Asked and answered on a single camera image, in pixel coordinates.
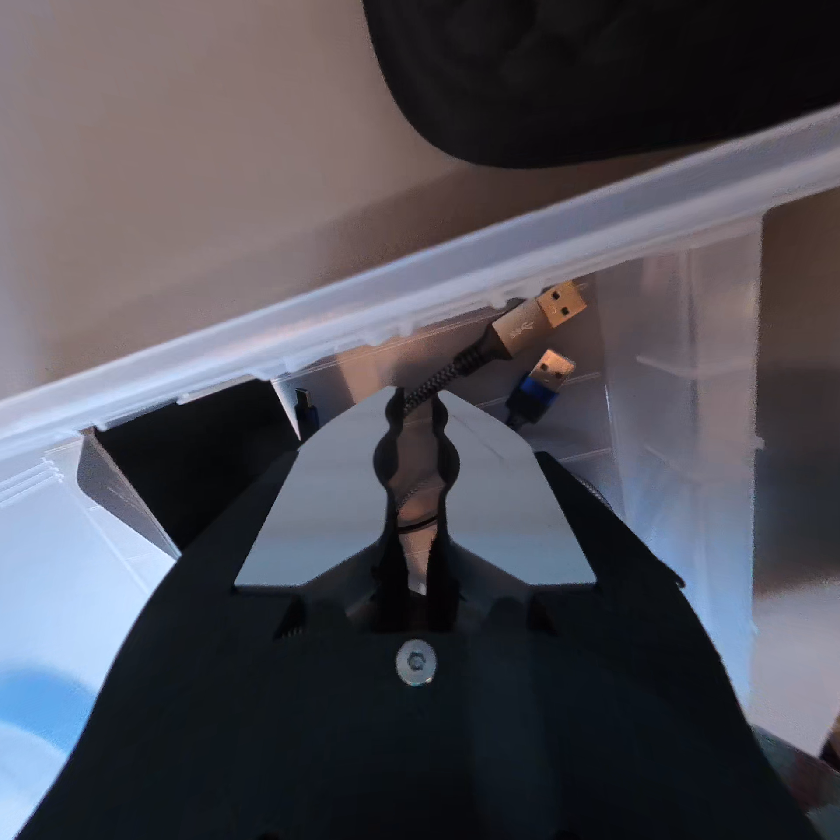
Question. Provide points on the black flat panel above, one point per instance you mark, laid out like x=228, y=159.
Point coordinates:
x=197, y=459

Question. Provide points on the clear plastic storage box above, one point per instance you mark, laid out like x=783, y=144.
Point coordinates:
x=682, y=394

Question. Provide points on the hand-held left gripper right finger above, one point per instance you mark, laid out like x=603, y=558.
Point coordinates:
x=512, y=518

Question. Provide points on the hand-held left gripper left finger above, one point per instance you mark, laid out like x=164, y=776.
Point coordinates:
x=315, y=518

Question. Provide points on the black quilted pad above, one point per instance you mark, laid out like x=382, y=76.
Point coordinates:
x=590, y=79

